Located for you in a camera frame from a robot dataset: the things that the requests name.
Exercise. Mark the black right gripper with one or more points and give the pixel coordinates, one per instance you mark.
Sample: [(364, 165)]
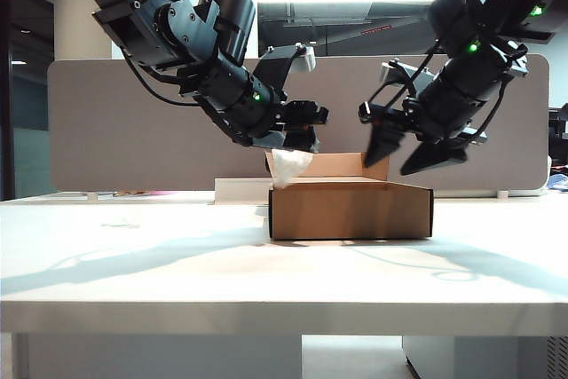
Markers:
[(390, 116)]

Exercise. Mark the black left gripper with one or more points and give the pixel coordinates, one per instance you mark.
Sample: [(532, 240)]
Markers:
[(304, 113)]

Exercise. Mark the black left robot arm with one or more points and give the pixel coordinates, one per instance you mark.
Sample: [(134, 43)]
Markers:
[(146, 10)]

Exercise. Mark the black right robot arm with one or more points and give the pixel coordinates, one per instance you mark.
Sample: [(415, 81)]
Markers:
[(470, 73)]

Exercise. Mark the open brown cardboard box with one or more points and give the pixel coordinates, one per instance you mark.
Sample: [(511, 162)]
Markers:
[(350, 215)]

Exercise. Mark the white divider foot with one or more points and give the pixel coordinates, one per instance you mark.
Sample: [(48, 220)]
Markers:
[(502, 195), (92, 196)]

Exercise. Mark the pink flat item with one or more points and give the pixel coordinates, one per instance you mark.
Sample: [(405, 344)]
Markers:
[(151, 194)]

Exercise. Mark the grey-brown desk divider panel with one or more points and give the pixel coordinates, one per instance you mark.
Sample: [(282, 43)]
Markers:
[(133, 139)]

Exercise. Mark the blue cloth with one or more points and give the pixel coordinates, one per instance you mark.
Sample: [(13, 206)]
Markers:
[(560, 180)]

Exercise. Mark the white cabinet under table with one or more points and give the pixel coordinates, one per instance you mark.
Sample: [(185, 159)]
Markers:
[(466, 357)]

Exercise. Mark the white table leg panel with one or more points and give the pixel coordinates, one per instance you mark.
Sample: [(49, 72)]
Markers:
[(155, 357)]

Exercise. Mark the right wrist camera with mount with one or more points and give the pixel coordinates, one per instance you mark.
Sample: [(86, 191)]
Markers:
[(391, 73)]

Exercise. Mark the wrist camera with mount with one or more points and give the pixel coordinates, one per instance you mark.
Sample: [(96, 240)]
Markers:
[(306, 59), (391, 73)]

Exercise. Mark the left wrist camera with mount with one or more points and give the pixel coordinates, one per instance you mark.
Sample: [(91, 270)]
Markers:
[(306, 59)]

